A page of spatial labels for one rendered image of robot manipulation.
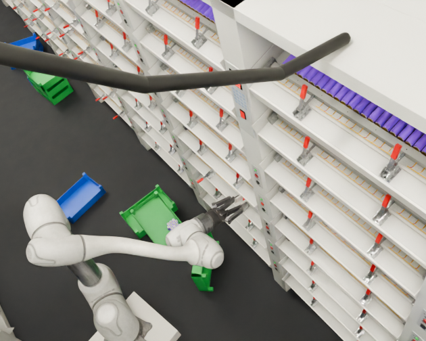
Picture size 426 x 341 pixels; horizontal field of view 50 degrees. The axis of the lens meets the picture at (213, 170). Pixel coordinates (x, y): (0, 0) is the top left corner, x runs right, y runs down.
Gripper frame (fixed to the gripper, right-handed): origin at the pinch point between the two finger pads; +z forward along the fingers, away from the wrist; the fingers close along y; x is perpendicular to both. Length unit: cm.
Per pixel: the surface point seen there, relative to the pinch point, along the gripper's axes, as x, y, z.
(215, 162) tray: 12.5, -17.0, -3.1
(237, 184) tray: 13.9, 0.5, -4.7
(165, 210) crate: -58, -59, -10
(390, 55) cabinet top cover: 113, 62, -21
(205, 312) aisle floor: -69, 5, -28
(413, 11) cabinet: 116, 57, -8
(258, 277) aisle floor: -61, 9, 6
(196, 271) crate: -48, -8, -24
